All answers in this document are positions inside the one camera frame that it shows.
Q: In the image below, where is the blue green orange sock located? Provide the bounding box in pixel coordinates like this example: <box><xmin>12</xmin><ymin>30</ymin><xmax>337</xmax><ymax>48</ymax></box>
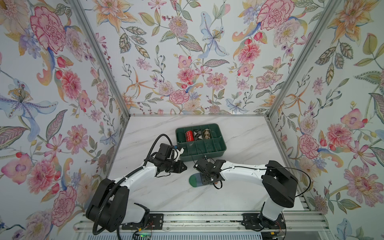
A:
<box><xmin>189</xmin><ymin>173</ymin><xmax>209</xmax><ymax>188</ymax></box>

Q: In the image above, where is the brown patterned rolled sock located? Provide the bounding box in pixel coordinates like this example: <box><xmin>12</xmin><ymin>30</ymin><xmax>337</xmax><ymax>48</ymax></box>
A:
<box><xmin>203</xmin><ymin>128</ymin><xmax>212</xmax><ymax>140</ymax></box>

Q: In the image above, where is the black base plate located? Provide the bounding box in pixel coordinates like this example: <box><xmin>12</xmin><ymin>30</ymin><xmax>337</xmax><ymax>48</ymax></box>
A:
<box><xmin>121</xmin><ymin>203</ymin><xmax>164</xmax><ymax>230</ymax></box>
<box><xmin>241</xmin><ymin>213</ymin><xmax>286</xmax><ymax>231</ymax></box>

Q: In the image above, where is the green plastic divider tray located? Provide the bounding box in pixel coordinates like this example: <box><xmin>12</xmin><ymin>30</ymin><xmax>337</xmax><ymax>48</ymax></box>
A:
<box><xmin>175</xmin><ymin>124</ymin><xmax>227</xmax><ymax>162</ymax></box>

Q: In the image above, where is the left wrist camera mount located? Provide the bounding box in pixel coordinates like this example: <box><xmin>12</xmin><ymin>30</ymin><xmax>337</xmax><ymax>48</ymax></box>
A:
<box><xmin>174</xmin><ymin>148</ymin><xmax>184</xmax><ymax>162</ymax></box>

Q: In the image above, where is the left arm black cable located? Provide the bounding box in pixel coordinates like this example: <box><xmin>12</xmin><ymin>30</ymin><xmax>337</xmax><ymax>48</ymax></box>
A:
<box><xmin>91</xmin><ymin>133</ymin><xmax>175</xmax><ymax>240</ymax></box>

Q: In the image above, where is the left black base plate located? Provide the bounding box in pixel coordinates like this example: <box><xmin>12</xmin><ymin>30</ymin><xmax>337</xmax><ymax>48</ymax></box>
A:
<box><xmin>121</xmin><ymin>203</ymin><xmax>164</xmax><ymax>230</ymax></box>

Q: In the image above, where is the black white patterned rolled sock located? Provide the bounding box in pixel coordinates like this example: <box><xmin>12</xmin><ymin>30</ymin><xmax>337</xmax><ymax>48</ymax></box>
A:
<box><xmin>193</xmin><ymin>130</ymin><xmax>203</xmax><ymax>141</ymax></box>

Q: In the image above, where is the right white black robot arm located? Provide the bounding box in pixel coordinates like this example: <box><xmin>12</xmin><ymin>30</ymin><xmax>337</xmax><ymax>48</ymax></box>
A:
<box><xmin>194</xmin><ymin>159</ymin><xmax>298</xmax><ymax>222</ymax></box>

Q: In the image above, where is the red rolled sock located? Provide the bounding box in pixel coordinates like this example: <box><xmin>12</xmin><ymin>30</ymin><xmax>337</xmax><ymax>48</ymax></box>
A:
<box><xmin>185</xmin><ymin>130</ymin><xmax>195</xmax><ymax>142</ymax></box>

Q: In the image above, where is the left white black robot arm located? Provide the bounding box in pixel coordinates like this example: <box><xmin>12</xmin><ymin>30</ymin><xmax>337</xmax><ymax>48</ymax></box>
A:
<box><xmin>86</xmin><ymin>144</ymin><xmax>187</xmax><ymax>235</ymax></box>

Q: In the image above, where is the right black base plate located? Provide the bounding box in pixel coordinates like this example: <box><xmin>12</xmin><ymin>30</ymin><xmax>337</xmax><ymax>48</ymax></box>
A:
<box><xmin>241</xmin><ymin>213</ymin><xmax>286</xmax><ymax>231</ymax></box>

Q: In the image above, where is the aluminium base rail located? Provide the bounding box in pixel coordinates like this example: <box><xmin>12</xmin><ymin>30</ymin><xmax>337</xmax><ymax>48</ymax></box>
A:
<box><xmin>73</xmin><ymin>211</ymin><xmax>331</xmax><ymax>233</ymax></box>

